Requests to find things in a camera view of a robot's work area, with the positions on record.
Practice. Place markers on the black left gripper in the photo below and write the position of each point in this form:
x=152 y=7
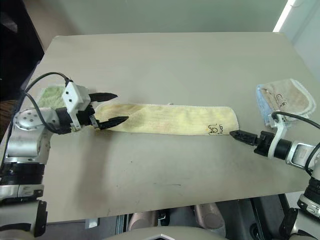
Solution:
x=85 y=116

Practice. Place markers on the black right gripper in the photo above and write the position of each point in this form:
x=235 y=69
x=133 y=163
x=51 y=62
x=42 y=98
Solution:
x=265 y=145

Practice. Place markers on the long yellow towel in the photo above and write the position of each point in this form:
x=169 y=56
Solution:
x=170 y=118

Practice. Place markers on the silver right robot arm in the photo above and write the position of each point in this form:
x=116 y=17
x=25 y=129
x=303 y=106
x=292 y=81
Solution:
x=300 y=152

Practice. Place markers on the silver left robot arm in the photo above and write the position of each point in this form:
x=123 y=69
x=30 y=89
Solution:
x=26 y=150

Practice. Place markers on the folded light blue towel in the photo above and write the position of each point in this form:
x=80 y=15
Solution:
x=262 y=105

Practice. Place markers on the folded green towel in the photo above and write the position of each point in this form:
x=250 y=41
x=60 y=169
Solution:
x=51 y=96

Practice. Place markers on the folded beige towel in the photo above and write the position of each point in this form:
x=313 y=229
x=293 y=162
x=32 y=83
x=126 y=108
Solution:
x=287 y=95

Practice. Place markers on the pinkish rounded shape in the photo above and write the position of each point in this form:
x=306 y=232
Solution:
x=210 y=217
x=142 y=220

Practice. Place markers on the dark cabinet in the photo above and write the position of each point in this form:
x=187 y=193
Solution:
x=17 y=37

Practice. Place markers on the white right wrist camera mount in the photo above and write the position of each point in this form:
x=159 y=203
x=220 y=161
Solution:
x=275 y=147

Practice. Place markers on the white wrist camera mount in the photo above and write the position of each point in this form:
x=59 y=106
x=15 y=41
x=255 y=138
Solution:
x=73 y=96
x=275 y=147

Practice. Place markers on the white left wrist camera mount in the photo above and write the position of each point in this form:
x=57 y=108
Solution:
x=73 y=96

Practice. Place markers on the white window frame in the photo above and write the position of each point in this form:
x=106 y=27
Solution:
x=283 y=13

